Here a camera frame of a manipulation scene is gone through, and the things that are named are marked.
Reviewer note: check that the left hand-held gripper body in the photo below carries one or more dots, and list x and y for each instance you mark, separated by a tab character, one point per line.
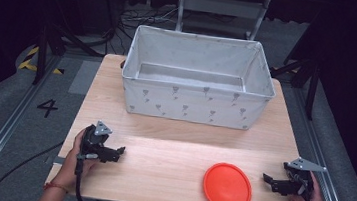
92	140

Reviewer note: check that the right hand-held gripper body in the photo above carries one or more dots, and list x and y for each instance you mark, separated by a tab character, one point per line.
299	180

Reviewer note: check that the orange round plastic disc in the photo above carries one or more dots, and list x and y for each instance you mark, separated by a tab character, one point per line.
227	188

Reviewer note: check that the grey fabric storage box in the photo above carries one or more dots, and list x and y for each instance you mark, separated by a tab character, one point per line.
199	79

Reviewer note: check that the person's left hand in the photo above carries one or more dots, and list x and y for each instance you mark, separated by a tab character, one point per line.
71	163

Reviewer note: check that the yellow black hazard tape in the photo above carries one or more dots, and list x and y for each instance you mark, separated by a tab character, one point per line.
29	61

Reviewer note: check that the black metal stand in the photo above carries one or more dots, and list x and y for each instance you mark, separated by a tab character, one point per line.
306	77
50	43

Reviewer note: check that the grey metal floor rail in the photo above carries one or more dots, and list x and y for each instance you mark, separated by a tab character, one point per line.
2	135
325	152

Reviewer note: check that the grey metal frame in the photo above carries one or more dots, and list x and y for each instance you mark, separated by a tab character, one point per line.
221	6

